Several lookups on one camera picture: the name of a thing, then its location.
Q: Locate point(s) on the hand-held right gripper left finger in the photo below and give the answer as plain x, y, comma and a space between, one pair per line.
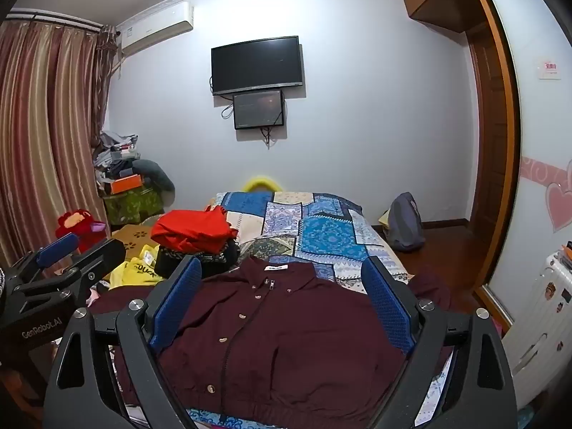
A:
178, 304

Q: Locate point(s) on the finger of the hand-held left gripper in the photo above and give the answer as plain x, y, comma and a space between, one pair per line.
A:
58, 246
100, 259

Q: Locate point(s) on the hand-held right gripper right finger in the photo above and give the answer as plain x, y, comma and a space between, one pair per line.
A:
388, 308

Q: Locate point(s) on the maroon button shirt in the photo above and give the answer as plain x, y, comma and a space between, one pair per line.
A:
290, 335

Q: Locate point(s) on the pile of grey clothes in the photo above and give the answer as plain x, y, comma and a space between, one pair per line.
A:
116, 152

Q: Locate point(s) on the red plush toy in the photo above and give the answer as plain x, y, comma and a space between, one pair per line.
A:
78, 228

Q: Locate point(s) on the yellow printed garment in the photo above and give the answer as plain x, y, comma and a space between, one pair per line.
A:
134, 272

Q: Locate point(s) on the brown paw print cushion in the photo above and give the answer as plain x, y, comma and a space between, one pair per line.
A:
134, 237

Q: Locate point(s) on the black patterned garment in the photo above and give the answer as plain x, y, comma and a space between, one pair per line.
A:
216, 261

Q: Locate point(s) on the green patterned cloth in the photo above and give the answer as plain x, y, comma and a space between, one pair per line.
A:
132, 205

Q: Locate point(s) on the red garment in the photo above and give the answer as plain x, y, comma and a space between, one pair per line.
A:
187, 230

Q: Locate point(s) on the orange box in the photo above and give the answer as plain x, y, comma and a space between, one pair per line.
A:
127, 184

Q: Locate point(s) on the yellow bag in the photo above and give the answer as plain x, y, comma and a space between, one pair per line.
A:
384, 222

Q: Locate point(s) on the grey blue backpack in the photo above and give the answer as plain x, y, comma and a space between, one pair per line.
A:
404, 223

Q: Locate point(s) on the blue patchwork bed blanket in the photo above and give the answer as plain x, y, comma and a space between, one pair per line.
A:
330, 232

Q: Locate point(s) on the striped brown curtain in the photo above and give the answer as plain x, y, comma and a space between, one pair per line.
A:
44, 134

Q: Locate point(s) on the white suitcase with stickers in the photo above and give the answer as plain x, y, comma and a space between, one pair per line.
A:
540, 321

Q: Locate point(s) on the brown wooden door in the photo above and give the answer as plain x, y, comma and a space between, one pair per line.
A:
489, 152

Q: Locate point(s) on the white wardrobe door pink hearts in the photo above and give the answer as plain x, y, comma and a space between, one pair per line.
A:
536, 152

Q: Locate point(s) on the white air conditioner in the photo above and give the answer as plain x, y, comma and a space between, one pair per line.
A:
154, 29

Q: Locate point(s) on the small black wall monitor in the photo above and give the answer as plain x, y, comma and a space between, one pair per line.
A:
258, 109

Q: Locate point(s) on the black wall television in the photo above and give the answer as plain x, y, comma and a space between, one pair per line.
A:
257, 65

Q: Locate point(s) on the white red wall sticker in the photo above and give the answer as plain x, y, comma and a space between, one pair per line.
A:
549, 69

